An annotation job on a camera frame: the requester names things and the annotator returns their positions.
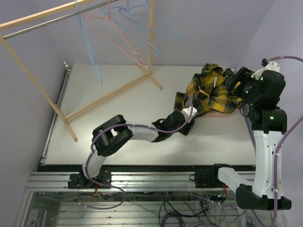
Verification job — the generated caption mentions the yellow plaid shirt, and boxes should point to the yellow plaid shirt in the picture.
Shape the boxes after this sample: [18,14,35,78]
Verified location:
[174,63,243,117]

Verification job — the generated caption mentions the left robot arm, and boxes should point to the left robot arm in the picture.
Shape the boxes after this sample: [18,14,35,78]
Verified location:
[80,106,197,188]

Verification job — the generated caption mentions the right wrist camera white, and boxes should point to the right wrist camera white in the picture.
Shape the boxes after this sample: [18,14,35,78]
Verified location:
[251,59,280,80]

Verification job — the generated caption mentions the loose cables under table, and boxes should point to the loose cables under table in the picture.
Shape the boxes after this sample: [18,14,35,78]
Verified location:
[78,181,261,227]

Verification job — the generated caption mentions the blue hanger yellow shirt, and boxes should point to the blue hanger yellow shirt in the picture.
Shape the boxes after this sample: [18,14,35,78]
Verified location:
[74,0,103,85]

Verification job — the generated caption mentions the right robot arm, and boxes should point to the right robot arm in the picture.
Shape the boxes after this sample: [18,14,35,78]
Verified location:
[208,67,292,210]

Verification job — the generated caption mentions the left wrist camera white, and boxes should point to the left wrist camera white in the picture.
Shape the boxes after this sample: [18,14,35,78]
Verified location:
[181,106,197,123]

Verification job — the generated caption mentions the metal hanging rod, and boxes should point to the metal hanging rod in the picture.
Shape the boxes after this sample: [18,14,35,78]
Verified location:
[0,0,116,40]

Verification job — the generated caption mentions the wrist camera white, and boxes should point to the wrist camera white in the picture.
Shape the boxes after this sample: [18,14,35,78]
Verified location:
[181,106,197,123]
[251,59,280,80]

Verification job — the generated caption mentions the wooden clothes rack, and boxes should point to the wooden clothes rack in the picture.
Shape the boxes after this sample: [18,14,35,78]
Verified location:
[0,0,164,142]

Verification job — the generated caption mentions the blue wire hanger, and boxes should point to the blue wire hanger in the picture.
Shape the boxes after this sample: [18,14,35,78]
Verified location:
[118,0,182,46]

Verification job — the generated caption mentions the aluminium rail base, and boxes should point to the aluminium rail base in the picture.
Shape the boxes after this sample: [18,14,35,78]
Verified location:
[26,163,275,192]

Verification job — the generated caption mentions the pink plastic basket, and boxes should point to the pink plastic basket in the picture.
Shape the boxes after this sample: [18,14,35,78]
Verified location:
[203,112,234,117]

